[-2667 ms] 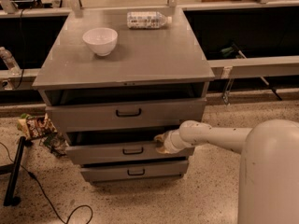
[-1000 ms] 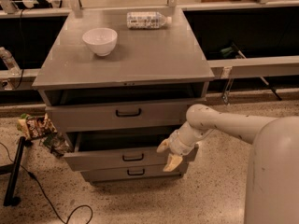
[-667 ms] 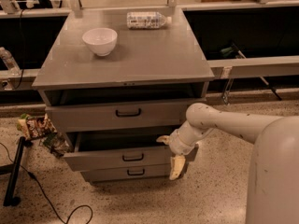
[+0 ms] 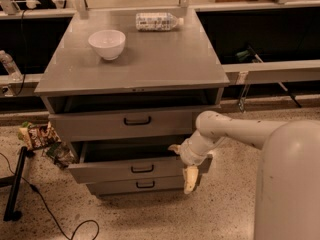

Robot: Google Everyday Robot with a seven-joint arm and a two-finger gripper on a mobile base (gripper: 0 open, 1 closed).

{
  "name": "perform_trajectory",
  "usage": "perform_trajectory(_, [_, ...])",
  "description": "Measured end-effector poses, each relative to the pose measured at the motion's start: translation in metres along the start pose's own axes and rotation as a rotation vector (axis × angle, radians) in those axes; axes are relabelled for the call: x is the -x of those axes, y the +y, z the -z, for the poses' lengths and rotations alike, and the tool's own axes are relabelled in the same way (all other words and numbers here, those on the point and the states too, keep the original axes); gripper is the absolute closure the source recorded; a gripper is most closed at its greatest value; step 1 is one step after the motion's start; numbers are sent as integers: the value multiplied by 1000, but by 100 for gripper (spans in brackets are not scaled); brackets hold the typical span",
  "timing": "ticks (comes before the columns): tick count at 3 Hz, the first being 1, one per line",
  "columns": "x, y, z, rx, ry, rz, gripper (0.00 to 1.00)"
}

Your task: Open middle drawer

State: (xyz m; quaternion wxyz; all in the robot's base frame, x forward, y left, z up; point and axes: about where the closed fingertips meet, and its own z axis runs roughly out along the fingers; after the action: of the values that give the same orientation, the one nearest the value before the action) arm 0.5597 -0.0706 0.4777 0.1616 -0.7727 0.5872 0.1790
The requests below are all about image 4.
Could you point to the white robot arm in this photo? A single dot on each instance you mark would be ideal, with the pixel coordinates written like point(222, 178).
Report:
point(287, 199)

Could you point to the white ceramic bowl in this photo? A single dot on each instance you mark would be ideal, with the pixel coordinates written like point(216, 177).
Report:
point(108, 44)

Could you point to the green black tool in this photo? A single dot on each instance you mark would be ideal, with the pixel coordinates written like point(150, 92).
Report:
point(249, 52)

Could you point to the grey bottom drawer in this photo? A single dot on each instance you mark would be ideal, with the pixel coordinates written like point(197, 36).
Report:
point(136, 185)

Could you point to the grey drawer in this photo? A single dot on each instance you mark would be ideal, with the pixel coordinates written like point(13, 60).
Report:
point(106, 162)
point(121, 124)
point(136, 185)

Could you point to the black stand leg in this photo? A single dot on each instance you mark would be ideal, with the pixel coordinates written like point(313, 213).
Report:
point(11, 214)

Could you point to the grey top drawer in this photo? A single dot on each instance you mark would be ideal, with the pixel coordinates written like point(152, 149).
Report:
point(121, 124)

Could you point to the clear plastic water bottle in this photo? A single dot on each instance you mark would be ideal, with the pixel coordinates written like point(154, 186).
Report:
point(160, 22)

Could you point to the clear bottle at left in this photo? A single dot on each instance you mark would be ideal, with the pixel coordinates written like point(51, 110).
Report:
point(10, 66)

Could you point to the grey drawer cabinet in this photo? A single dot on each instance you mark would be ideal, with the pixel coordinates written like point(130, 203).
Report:
point(119, 98)

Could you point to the brown snack bag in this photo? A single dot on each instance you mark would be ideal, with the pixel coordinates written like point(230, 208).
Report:
point(38, 136)

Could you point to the grey metal rail frame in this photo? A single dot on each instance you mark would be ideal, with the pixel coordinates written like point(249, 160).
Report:
point(273, 70)

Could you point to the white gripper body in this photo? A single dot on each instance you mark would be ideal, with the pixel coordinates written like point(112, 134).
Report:
point(190, 156)

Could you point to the green snack bag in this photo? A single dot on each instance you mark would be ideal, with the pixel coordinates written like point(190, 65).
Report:
point(60, 155)

